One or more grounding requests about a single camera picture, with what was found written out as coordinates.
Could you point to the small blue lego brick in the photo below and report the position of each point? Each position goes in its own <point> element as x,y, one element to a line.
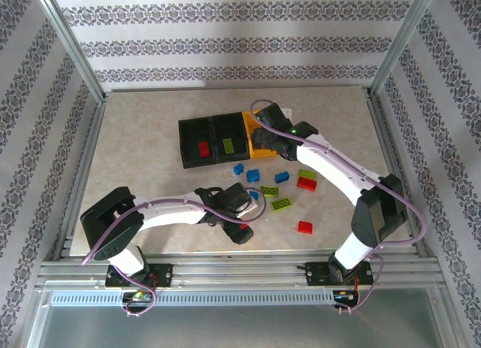
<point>238,169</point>

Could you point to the green lego brick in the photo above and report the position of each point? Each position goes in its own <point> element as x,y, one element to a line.
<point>270,191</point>
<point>306,173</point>
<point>282,204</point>
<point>228,145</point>

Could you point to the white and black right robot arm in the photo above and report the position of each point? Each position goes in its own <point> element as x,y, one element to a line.
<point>330,169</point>

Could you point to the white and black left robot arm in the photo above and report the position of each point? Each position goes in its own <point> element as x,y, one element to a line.
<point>169,214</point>

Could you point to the white plastic piece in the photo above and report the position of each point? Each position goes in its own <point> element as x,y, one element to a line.
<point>287,110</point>

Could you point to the yellow container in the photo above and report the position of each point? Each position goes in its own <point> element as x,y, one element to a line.
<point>248,122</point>

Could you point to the black container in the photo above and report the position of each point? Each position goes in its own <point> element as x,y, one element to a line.
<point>188,130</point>
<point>240,128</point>

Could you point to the small wiring connector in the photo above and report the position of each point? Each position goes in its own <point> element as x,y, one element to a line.
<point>137,297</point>
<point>345,295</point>

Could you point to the grey metal sheet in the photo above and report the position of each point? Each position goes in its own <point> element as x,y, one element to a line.
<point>240,327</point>

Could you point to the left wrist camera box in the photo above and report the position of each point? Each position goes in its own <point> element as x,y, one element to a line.
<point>242,201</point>

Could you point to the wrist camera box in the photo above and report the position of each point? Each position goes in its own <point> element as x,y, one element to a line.
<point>274,115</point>
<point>242,201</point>

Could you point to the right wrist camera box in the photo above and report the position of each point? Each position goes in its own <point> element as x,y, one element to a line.
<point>274,115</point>

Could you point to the wide aluminium frame rail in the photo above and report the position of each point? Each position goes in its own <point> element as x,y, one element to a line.
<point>240,271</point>

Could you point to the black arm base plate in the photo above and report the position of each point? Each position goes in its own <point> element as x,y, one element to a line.
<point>163,275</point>
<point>315,273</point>

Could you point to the aluminium frame post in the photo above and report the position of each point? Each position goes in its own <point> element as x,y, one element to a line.
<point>406,40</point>
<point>71,43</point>

